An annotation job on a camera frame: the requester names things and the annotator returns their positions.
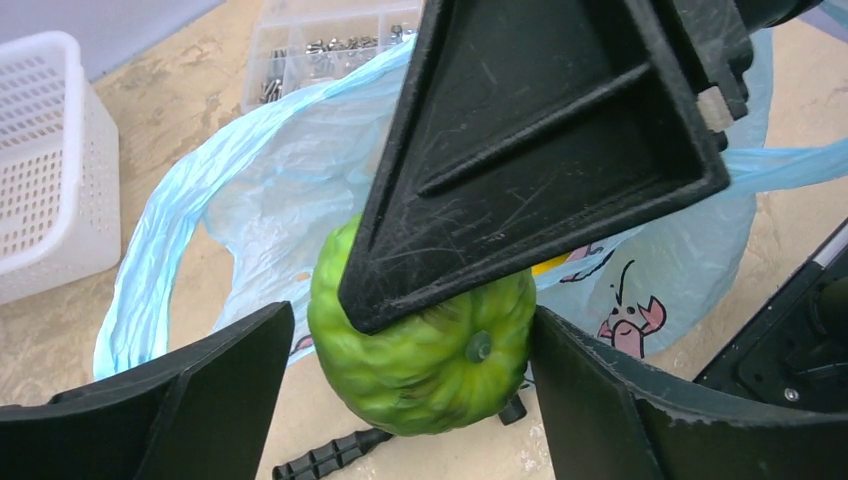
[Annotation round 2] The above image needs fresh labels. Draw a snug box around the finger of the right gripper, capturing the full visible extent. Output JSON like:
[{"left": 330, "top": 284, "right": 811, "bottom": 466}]
[{"left": 339, "top": 1, "right": 729, "bottom": 334}]

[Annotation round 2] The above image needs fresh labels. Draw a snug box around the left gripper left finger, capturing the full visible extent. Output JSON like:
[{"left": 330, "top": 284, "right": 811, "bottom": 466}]
[{"left": 1, "top": 302, "right": 294, "bottom": 479}]

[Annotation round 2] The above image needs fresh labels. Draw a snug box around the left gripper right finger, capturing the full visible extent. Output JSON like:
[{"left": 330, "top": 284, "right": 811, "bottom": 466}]
[{"left": 531, "top": 307, "right": 847, "bottom": 479}]

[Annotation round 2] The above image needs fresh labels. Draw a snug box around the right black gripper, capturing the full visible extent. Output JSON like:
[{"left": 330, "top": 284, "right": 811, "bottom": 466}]
[{"left": 652, "top": 0, "right": 820, "bottom": 149}]

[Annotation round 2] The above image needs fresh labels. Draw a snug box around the green fake fruit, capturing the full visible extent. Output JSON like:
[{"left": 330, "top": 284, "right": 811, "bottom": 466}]
[{"left": 306, "top": 214, "right": 537, "bottom": 436}]

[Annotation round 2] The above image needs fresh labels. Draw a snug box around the yellow fake fruit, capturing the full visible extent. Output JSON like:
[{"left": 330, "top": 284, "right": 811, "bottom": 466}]
[{"left": 532, "top": 253, "right": 570, "bottom": 276}]

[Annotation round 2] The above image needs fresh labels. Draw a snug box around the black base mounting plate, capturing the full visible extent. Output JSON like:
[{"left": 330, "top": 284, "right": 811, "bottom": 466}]
[{"left": 694, "top": 223, "right": 847, "bottom": 413}]

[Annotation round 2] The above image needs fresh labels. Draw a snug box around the clear plastic screw organizer box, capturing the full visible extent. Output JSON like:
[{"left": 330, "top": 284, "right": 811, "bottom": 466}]
[{"left": 241, "top": 0, "right": 423, "bottom": 113}]

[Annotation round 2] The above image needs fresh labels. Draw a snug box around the white perforated plastic basket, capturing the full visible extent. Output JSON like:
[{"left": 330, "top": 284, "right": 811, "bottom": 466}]
[{"left": 1, "top": 31, "right": 121, "bottom": 303}]

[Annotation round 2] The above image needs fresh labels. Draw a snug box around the black T-handle tool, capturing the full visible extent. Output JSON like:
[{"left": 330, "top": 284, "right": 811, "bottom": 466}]
[{"left": 271, "top": 394, "right": 529, "bottom": 480}]

